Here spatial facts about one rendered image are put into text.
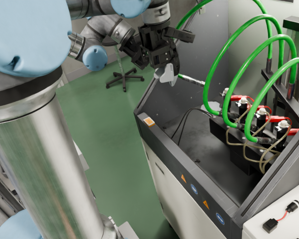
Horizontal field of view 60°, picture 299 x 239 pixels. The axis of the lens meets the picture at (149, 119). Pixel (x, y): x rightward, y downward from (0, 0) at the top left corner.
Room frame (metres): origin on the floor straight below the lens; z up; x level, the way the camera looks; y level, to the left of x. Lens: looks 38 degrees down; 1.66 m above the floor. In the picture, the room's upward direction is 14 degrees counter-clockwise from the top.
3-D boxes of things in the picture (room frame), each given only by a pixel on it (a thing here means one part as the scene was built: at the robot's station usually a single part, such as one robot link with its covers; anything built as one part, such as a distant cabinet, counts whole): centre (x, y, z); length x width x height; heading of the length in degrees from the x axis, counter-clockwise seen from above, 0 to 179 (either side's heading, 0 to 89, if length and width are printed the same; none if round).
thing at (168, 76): (0.69, -0.08, 1.27); 0.06 x 0.03 x 0.09; 110
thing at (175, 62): (0.69, -0.11, 1.31); 0.05 x 0.02 x 0.09; 20
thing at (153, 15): (0.70, -0.08, 1.45); 0.08 x 0.08 x 0.05
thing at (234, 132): (0.65, -0.34, 0.91); 0.34 x 0.10 x 0.15; 20
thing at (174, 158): (0.68, -0.07, 0.87); 0.62 x 0.04 x 0.16; 20
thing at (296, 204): (0.33, -0.27, 0.99); 0.12 x 0.02 x 0.02; 113
